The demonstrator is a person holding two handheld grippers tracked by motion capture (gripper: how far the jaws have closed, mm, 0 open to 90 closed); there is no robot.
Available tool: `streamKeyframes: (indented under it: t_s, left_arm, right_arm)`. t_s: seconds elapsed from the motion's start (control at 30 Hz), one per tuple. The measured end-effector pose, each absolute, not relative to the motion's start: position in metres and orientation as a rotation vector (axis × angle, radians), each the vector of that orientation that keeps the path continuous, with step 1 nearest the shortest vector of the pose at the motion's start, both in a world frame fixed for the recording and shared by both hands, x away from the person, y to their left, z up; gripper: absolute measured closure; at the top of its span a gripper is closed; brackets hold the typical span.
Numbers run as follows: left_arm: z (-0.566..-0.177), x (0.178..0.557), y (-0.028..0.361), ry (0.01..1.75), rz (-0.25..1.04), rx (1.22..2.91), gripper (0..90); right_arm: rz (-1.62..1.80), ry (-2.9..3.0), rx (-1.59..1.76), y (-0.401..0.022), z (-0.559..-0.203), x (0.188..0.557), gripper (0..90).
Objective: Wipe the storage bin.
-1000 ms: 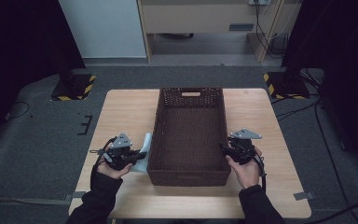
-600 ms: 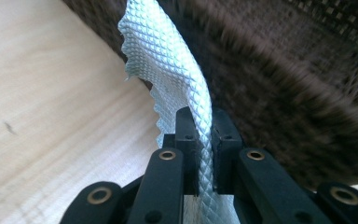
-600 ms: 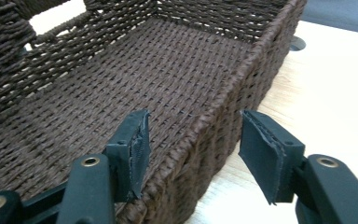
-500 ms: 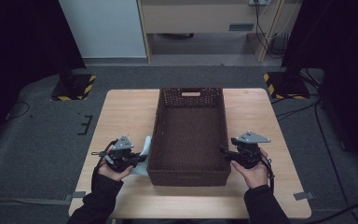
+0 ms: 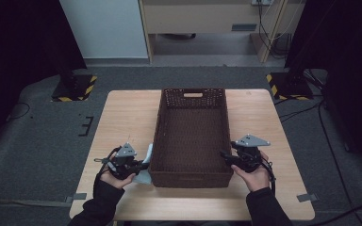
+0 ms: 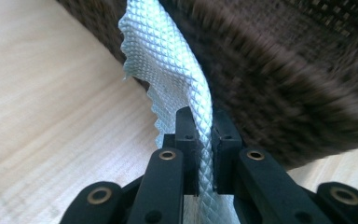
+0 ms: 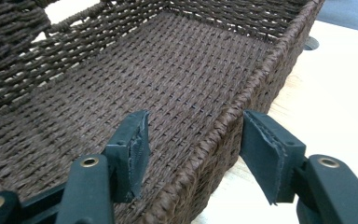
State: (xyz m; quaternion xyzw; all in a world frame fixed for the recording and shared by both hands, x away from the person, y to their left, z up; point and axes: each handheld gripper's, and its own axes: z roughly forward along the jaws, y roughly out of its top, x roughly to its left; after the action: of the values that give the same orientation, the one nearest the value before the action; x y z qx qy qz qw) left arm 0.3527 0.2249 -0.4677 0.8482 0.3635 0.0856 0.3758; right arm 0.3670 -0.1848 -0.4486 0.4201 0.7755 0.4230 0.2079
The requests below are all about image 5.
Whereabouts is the brown wicker basket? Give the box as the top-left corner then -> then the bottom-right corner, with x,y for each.
148,88 -> 235,189

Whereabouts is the short black floor cable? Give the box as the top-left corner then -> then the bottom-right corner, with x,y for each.
278,101 -> 323,122

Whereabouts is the right hand-held gripper cable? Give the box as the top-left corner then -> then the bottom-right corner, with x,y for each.
259,155 -> 278,196

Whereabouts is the light blue cloth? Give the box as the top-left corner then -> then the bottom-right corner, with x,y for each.
131,142 -> 155,186

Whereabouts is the black curtain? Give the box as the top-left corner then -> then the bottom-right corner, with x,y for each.
0,0 -> 88,154
284,0 -> 362,177

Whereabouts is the light wooden desk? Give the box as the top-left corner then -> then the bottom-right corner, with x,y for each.
138,0 -> 289,64

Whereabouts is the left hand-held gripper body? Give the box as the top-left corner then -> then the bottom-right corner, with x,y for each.
107,141 -> 141,181

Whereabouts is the person's right hand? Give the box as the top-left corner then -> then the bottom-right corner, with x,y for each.
231,151 -> 271,193

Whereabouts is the left hand-held gripper cable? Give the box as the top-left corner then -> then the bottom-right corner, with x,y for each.
93,145 -> 123,177

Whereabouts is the looped thin black floor cable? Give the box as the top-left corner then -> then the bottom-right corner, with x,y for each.
6,102 -> 31,121

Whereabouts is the thick black floor cable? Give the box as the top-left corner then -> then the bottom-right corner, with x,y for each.
307,202 -> 362,226

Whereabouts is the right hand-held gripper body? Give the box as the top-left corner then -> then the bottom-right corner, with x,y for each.
230,134 -> 272,174

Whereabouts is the person's left hand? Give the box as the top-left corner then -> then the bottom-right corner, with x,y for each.
99,169 -> 137,190

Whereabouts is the white cabinet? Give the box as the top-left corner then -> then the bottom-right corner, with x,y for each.
58,0 -> 149,59

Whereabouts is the hand-held gripper cable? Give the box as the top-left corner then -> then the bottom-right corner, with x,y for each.
259,155 -> 278,196
93,145 -> 123,177

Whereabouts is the bundle of hanging cables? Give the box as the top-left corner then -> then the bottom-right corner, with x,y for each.
257,0 -> 294,60

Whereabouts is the black yellow striped stand base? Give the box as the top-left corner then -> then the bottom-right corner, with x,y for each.
266,71 -> 315,102
50,70 -> 98,103

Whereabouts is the long thin black floor cable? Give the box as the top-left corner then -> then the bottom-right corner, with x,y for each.
318,101 -> 362,226

